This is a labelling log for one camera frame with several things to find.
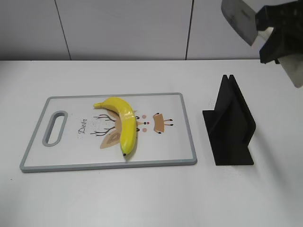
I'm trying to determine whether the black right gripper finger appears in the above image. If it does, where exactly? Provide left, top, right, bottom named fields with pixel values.
left=255, top=0, right=303, bottom=31
left=259, top=21, right=303, bottom=64

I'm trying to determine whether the white-handled kitchen knife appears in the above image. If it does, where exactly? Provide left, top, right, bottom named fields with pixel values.
left=221, top=0, right=303, bottom=88

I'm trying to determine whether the yellow plastic banana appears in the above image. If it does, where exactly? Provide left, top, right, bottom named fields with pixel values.
left=93, top=97, right=137, bottom=156

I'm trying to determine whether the black knife stand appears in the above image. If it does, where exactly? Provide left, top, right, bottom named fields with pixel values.
left=202, top=75, right=256, bottom=166

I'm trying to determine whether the white grey-rimmed cutting board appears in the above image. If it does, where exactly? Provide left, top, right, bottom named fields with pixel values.
left=20, top=93, right=197, bottom=173

